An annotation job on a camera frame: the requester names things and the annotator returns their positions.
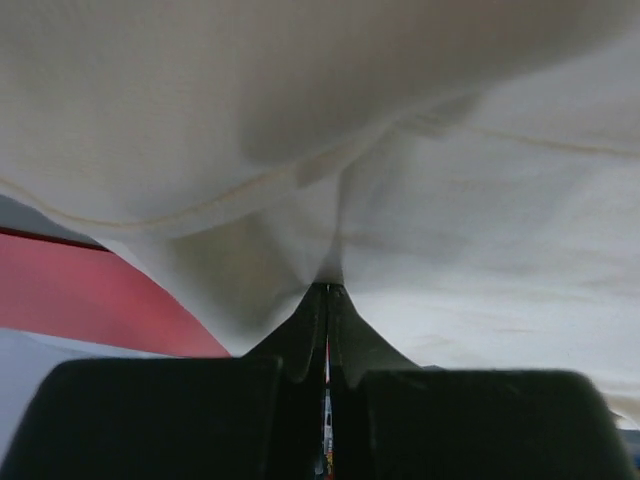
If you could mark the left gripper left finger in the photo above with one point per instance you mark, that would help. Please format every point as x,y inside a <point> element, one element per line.
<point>258,416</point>

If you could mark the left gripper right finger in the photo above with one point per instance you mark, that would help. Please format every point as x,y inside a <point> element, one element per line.
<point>393,419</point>

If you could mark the yellow t shirt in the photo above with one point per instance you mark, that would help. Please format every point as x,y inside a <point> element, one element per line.
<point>469,170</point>

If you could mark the red binder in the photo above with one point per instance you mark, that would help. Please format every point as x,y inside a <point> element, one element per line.
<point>77,292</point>

